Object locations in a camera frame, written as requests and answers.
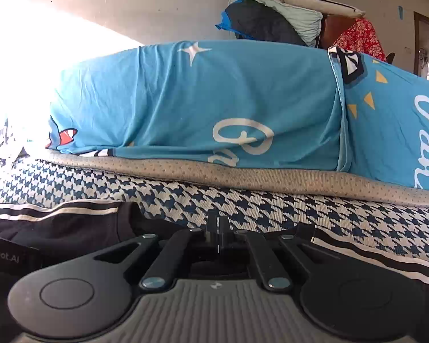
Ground blue pillow with red shape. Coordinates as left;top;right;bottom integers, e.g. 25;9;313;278
327;45;429;192

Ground houndstooth bed mat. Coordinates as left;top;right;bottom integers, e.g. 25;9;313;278
0;148;429;268

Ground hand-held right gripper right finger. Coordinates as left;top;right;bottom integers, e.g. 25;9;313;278
219;216;344;292

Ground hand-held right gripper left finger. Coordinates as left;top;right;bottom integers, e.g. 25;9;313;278
89;216;219;292

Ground red floral cloth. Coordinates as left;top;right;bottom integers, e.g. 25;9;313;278
331;18;387;63

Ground blue printed quilt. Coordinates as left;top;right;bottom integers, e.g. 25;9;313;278
0;114;51;167

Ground blue pillow with star print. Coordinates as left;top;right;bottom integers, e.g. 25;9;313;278
45;41;353;174

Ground black striped t-shirt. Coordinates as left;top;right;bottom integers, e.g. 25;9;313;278
0;200;429;343

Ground white cushion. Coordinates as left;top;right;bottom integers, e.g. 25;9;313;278
279;0;366;18

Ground wooden door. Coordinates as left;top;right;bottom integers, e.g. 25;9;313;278
413;11;429;86

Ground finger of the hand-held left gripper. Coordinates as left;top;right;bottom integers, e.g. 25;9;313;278
0;232;36;271

